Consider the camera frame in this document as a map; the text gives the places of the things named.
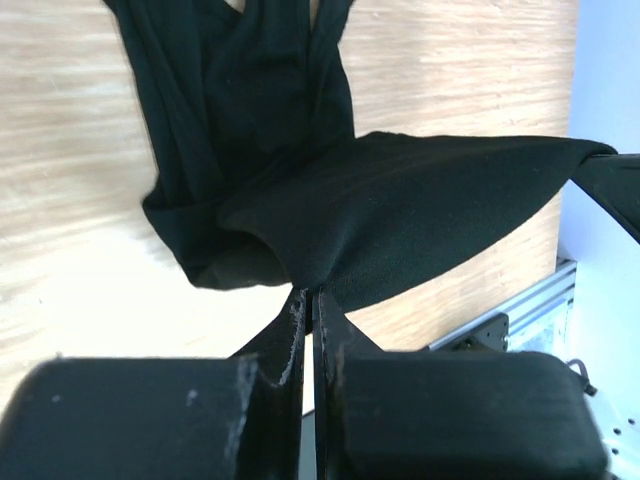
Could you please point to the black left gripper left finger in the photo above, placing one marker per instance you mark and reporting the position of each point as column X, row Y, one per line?
column 270, row 378

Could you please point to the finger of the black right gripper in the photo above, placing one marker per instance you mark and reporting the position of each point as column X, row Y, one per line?
column 613, row 182

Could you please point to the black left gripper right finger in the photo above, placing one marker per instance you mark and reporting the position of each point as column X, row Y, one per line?
column 334, row 338

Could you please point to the black tank top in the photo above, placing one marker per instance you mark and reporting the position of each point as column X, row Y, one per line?
column 263, row 181

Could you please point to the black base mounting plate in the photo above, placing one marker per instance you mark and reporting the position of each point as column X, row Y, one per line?
column 489, row 335

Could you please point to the aluminium front rail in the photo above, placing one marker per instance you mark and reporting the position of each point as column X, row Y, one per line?
column 538, row 316

